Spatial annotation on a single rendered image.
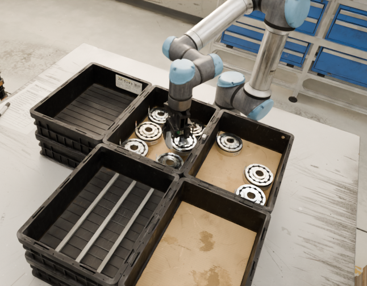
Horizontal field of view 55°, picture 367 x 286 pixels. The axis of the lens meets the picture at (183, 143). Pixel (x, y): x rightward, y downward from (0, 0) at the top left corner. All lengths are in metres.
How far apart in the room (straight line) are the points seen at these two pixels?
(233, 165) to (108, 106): 0.58
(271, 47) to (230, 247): 0.72
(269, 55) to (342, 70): 1.80
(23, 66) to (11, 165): 1.94
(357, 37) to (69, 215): 2.47
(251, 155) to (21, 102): 1.06
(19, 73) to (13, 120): 1.60
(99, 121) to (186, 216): 0.54
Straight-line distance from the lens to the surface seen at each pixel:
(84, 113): 1.47
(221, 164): 1.31
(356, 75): 3.15
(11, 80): 3.20
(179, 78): 1.04
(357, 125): 3.34
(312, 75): 3.15
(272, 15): 1.32
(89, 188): 1.21
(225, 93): 1.54
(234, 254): 1.11
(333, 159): 1.74
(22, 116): 1.70
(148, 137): 1.32
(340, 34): 3.01
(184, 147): 1.28
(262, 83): 1.43
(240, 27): 3.10
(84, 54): 2.10
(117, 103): 1.52
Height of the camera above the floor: 1.77
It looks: 44 degrees down
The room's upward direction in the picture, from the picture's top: 10 degrees clockwise
